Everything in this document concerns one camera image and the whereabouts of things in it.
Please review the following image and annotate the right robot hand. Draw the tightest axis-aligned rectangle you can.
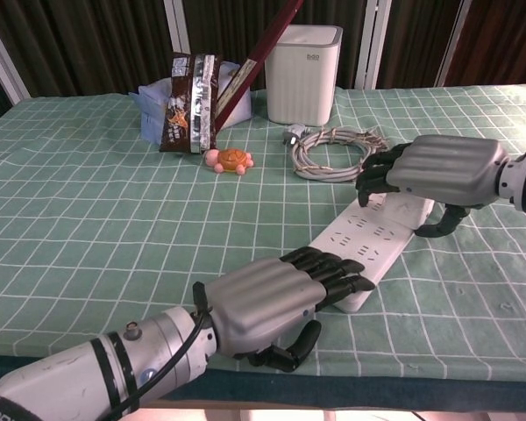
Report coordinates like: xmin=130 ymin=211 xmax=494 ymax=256
xmin=355 ymin=133 xmax=511 ymax=238

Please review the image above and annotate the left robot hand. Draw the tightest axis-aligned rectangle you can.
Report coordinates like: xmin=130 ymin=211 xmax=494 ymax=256
xmin=192 ymin=246 xmax=377 ymax=374

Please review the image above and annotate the white power strip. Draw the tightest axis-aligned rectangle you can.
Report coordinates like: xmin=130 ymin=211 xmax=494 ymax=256
xmin=308 ymin=192 xmax=435 ymax=314

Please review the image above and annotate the orange toy turtle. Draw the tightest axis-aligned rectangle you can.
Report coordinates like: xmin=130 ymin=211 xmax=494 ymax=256
xmin=203 ymin=147 xmax=255 ymax=176

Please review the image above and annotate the green checkered tablecloth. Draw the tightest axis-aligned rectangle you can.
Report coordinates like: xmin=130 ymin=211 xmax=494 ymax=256
xmin=0 ymin=83 xmax=526 ymax=381

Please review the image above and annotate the white ribbed bin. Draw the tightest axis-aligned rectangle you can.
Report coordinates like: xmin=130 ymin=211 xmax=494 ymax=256
xmin=264 ymin=24 xmax=344 ymax=125

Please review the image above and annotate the brown snack bag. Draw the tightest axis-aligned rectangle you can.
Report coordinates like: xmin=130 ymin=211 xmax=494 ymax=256
xmin=158 ymin=52 xmax=222 ymax=155

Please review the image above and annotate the dark red long box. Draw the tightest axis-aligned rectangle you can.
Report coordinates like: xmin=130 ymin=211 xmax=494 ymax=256
xmin=212 ymin=0 xmax=307 ymax=133

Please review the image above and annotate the light blue tissue pack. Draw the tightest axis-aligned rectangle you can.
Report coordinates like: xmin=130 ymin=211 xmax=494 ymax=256
xmin=128 ymin=61 xmax=252 ymax=144

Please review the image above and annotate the dark pleated curtain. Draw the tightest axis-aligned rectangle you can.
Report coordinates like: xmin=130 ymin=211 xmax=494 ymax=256
xmin=0 ymin=0 xmax=526 ymax=128

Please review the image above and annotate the grey cable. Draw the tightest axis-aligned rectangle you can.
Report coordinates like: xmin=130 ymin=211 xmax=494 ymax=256
xmin=282 ymin=124 xmax=391 ymax=183

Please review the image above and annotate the white frame post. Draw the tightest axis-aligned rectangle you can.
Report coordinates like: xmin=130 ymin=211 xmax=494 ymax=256
xmin=163 ymin=0 xmax=191 ymax=54
xmin=0 ymin=8 xmax=31 ymax=105
xmin=353 ymin=0 xmax=394 ymax=90
xmin=434 ymin=0 xmax=473 ymax=88

